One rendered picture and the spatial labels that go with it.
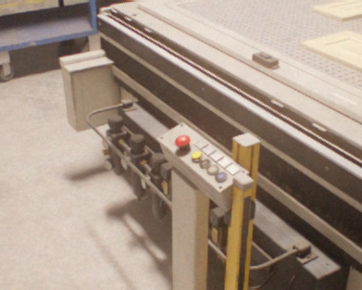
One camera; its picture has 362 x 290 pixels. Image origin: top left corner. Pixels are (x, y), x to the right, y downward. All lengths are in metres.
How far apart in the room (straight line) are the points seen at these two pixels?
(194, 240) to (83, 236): 1.14
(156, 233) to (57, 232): 0.45
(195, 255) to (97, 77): 1.38
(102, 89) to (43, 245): 0.79
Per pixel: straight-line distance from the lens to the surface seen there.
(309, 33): 2.30
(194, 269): 1.50
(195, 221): 1.39
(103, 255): 2.40
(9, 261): 2.46
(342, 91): 1.79
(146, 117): 2.35
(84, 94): 2.65
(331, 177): 1.55
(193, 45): 2.18
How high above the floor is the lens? 1.59
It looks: 30 degrees down
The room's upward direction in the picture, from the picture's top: straight up
